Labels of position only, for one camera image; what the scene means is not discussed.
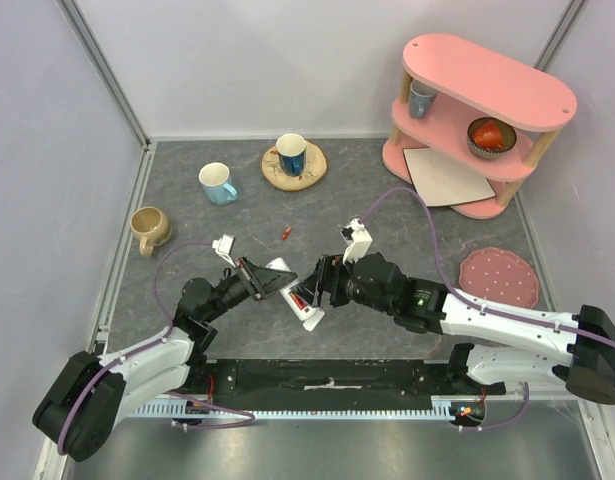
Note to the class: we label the white battery cover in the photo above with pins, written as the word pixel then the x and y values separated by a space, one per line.
pixel 311 323

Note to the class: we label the dark blue mug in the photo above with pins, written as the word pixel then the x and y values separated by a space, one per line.
pixel 291 149

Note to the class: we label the pink dotted plate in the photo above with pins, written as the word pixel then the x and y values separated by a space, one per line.
pixel 499 275

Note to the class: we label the light blue mug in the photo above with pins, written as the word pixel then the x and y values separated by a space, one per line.
pixel 215 179

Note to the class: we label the white square plate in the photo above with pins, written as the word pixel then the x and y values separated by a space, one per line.
pixel 441 181

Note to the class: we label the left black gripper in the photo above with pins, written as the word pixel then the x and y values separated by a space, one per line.
pixel 262 281

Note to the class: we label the beige mug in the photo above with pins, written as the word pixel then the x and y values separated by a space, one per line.
pixel 151 227

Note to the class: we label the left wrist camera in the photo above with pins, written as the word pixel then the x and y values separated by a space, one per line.
pixel 223 247

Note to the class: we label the beige floral plate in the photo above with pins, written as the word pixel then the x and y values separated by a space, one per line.
pixel 314 168

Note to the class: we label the dark patterned bowl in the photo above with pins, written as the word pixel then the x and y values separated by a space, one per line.
pixel 509 139

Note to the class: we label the red cup in bowl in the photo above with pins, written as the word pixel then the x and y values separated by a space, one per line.
pixel 488 136

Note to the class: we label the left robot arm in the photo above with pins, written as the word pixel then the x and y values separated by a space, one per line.
pixel 92 394

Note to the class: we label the red orange battery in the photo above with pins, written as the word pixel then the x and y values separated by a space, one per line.
pixel 286 233

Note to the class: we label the pink three-tier shelf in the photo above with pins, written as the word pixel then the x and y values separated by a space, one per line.
pixel 476 109

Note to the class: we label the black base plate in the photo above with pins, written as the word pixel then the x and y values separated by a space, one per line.
pixel 330 385

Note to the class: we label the white remote control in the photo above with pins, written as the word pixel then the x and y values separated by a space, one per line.
pixel 307 314

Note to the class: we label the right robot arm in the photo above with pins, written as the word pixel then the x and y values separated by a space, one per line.
pixel 576 349

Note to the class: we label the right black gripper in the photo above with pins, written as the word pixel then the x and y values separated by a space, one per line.
pixel 330 280

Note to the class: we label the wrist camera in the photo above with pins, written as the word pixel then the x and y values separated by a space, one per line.
pixel 357 239
pixel 223 247

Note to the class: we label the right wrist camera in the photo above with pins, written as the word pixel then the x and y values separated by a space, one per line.
pixel 357 239

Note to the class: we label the grey-blue mug on shelf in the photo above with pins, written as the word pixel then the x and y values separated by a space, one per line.
pixel 421 98

